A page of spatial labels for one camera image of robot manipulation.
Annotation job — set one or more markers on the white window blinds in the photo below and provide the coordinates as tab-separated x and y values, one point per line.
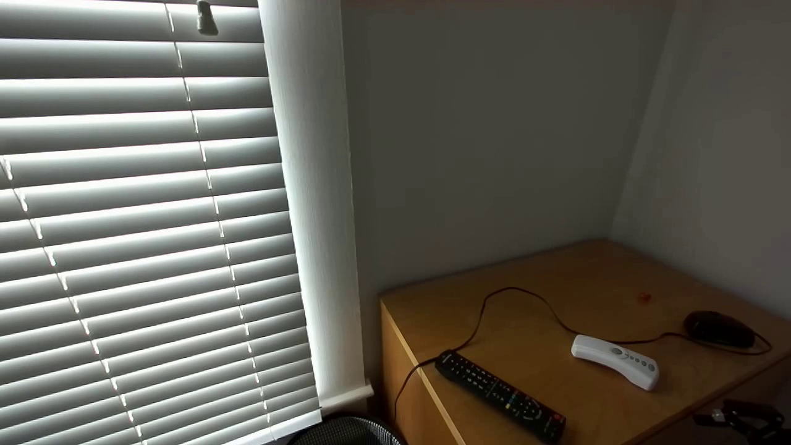
150	284

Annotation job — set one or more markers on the black tv remote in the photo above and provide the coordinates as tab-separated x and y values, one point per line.
503	397

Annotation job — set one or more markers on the wooden dresser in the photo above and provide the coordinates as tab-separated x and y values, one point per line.
517	320

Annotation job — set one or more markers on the black oval device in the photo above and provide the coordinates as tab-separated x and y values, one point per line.
714	327

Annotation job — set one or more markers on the white remote control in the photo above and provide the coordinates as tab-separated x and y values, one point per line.
634	366

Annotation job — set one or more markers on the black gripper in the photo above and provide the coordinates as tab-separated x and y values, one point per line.
754	422

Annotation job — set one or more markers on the black trash bin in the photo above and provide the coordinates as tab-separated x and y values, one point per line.
346	432

